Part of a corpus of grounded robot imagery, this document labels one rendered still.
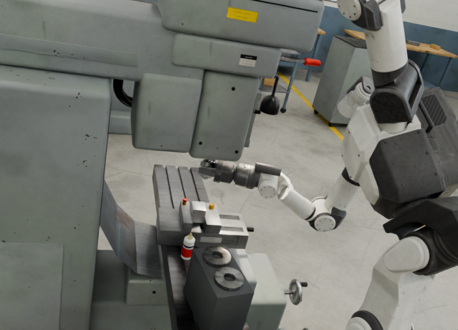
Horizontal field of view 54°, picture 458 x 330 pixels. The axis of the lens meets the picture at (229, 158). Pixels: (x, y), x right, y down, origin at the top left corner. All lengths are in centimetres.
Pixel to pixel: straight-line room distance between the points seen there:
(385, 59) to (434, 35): 893
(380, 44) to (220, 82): 51
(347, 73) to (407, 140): 463
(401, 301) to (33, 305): 116
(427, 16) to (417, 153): 862
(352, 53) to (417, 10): 400
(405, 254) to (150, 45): 91
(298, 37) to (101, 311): 120
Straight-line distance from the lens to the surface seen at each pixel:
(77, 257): 156
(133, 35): 134
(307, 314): 304
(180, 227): 174
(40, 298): 168
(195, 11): 132
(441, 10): 1004
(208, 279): 137
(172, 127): 143
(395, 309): 144
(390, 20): 114
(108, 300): 181
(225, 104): 145
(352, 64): 593
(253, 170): 162
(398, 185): 130
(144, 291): 175
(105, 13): 133
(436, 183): 134
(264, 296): 196
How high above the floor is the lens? 201
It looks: 26 degrees down
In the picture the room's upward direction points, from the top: 13 degrees clockwise
